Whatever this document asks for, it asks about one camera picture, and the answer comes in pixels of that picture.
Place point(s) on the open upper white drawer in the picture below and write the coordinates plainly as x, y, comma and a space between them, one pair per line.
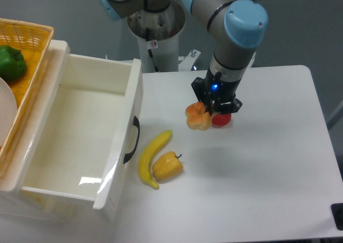
88, 130

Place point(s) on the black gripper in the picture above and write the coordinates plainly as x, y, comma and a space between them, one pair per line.
217, 95

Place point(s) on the white table mounting bracket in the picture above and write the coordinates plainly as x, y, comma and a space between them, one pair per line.
189, 62

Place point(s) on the white plate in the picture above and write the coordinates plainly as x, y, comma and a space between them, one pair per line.
8, 109

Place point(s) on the yellow banana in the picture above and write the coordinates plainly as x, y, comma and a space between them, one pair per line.
147, 156

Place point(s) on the black corner device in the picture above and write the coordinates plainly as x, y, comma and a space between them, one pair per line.
337, 212

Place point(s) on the black drawer handle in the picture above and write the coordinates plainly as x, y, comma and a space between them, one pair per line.
134, 140

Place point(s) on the green bell pepper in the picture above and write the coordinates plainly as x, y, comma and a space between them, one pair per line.
13, 65

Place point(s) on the yellow bell pepper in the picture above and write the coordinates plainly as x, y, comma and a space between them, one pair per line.
166, 166

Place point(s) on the yellow woven basket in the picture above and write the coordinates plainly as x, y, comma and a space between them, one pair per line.
33, 40

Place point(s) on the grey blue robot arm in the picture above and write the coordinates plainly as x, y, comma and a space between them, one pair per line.
237, 25

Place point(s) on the round golden bread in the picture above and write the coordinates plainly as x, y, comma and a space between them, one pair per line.
197, 117

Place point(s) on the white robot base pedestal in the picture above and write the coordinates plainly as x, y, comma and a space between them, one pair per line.
157, 35

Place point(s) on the red bell pepper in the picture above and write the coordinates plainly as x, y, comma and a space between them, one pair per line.
221, 120

